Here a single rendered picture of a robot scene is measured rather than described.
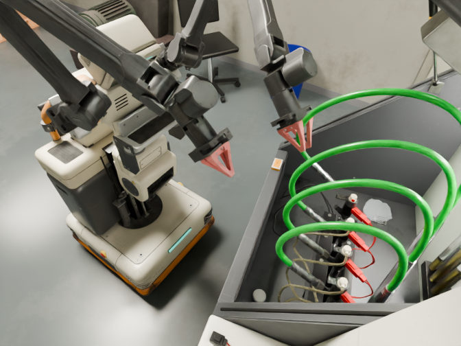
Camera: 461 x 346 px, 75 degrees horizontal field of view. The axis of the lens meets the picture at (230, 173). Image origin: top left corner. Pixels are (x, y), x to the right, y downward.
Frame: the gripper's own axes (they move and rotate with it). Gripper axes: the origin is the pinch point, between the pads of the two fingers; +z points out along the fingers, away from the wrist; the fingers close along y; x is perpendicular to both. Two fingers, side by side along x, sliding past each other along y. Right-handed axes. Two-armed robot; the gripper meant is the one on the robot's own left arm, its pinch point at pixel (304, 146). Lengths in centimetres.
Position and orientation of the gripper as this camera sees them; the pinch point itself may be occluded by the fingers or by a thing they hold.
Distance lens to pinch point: 79.2
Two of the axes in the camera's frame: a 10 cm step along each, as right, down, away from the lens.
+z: 4.1, 9.1, 0.8
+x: -6.3, 2.2, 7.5
